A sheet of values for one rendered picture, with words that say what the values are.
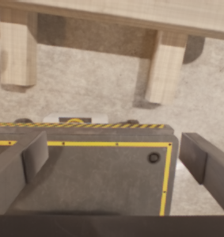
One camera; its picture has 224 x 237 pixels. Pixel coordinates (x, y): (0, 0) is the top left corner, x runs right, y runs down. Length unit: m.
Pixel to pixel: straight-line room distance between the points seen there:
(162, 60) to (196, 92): 0.26
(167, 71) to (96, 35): 0.34
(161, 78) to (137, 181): 0.40
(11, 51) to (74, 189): 0.56
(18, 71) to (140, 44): 0.51
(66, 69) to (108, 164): 0.47
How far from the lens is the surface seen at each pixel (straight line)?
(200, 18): 0.68
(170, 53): 0.74
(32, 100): 0.89
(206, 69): 0.91
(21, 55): 0.78
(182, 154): 0.17
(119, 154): 0.54
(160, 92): 0.73
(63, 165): 0.57
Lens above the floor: 0.80
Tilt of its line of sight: 75 degrees down
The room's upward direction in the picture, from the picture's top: 177 degrees clockwise
